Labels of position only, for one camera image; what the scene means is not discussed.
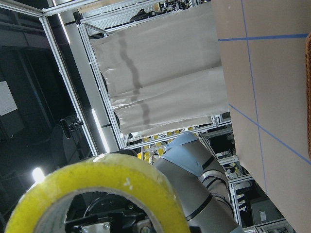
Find yellow tape roll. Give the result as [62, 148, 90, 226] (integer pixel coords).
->
[5, 153, 190, 233]

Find aluminium frame enclosure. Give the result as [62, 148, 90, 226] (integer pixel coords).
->
[38, 0, 234, 156]

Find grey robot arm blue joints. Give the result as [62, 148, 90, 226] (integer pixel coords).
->
[155, 131, 243, 233]

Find brown wicker basket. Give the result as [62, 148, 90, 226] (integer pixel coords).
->
[305, 33, 311, 159]

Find grey hanging curtain sheet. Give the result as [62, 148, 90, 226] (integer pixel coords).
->
[91, 3, 229, 135]

